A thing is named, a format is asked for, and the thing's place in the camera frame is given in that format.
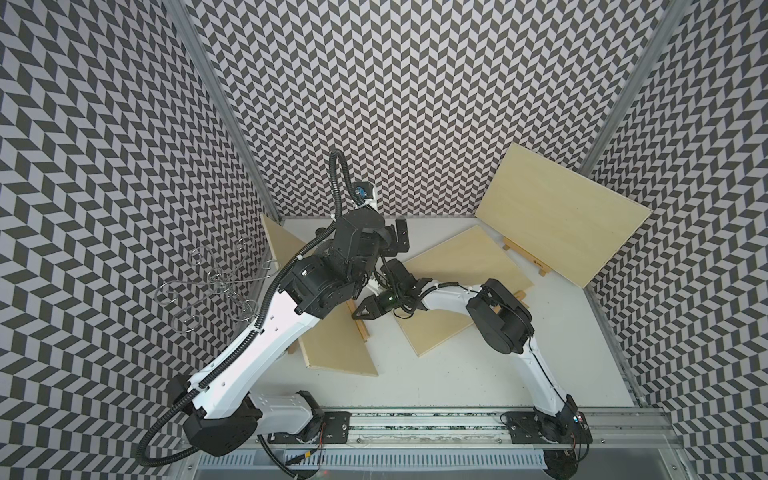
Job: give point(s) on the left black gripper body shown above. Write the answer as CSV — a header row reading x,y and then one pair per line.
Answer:
x,y
391,245

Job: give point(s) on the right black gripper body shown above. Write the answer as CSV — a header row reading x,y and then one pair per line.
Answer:
x,y
389,298

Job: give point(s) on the light plywood board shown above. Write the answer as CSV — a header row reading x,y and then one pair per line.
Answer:
x,y
464,262
569,222
335,343

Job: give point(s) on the wooden easel with label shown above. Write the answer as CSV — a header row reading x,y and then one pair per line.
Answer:
x,y
543,268

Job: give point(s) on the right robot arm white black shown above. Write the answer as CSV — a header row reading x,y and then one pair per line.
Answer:
x,y
503,322

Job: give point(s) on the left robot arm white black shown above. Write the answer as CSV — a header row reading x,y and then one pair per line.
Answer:
x,y
328,271

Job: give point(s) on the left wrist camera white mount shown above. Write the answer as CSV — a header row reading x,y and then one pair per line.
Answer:
x,y
365,194

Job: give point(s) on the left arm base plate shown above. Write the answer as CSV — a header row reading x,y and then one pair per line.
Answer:
x,y
301,420

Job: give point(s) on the wire whisk rack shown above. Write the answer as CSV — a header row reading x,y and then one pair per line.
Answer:
x,y
186,298

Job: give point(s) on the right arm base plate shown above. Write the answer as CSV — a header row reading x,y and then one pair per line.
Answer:
x,y
534,427

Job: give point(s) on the aluminium front rail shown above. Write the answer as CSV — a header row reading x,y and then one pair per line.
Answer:
x,y
492,427

